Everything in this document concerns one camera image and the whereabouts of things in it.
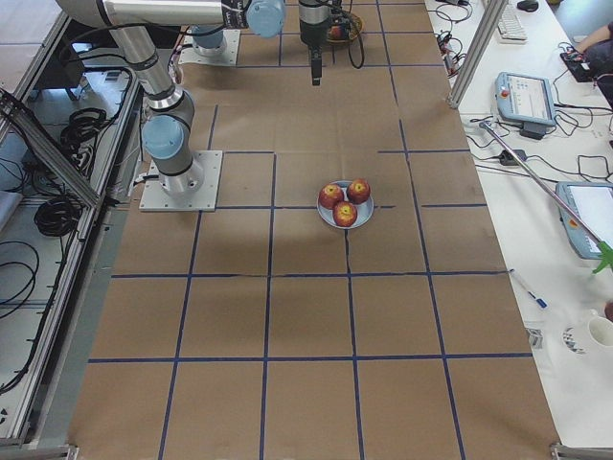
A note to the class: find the red apple plate left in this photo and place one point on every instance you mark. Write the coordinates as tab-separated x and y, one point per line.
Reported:
330	195

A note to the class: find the white keyboard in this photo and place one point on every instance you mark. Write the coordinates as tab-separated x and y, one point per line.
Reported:
509	28

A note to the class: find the black computer mouse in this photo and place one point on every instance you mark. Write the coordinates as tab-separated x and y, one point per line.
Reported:
527	5

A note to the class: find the blue white pen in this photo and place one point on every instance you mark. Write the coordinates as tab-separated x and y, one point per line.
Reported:
524	285

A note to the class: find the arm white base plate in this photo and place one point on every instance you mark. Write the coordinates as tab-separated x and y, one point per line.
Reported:
224	55
194	190

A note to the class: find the blue teach pendant near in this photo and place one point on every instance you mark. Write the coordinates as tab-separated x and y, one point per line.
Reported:
593	203

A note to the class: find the white mug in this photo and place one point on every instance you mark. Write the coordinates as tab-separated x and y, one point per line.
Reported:
591	334

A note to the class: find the aluminium frame post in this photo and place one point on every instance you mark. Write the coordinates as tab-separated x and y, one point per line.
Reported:
485	29

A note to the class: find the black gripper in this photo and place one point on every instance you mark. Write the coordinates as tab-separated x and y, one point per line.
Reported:
311	34

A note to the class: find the red apple plate back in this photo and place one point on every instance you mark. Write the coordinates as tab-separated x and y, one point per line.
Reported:
359	191

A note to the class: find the woven wicker basket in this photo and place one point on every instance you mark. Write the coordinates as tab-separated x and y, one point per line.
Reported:
351	24

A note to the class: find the blue teach pendant far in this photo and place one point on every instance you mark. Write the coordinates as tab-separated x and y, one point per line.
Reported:
525	99

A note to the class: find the red apple plate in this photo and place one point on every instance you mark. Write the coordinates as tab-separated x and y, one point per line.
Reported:
359	191
344	214
330	195

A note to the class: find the red apple plate front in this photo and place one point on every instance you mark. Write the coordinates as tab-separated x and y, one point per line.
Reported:
344	214

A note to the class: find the blue teach pendant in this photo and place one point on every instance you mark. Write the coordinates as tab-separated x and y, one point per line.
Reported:
593	203
525	99

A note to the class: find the long metal rod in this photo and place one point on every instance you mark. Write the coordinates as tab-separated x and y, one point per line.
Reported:
602	245

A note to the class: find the red yellow apple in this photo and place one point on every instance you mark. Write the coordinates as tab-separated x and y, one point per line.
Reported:
335	33

